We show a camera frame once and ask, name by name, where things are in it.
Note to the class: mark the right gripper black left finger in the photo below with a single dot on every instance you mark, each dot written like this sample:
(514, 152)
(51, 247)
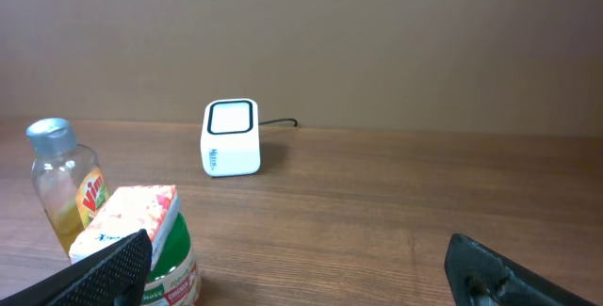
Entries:
(113, 276)

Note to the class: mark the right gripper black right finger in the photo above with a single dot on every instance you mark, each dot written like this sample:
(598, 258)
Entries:
(478, 276)

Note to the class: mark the clear yellow liquid bottle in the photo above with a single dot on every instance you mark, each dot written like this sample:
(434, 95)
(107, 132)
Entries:
(67, 178)

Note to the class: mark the white barcode scanner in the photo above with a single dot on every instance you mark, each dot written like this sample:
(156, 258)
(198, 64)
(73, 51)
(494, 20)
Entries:
(230, 142)

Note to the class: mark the red white small carton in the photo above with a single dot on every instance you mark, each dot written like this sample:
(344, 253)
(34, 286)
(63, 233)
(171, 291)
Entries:
(153, 208)

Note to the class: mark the green lid jar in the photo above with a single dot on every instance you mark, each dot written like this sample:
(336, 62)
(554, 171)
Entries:
(175, 280)

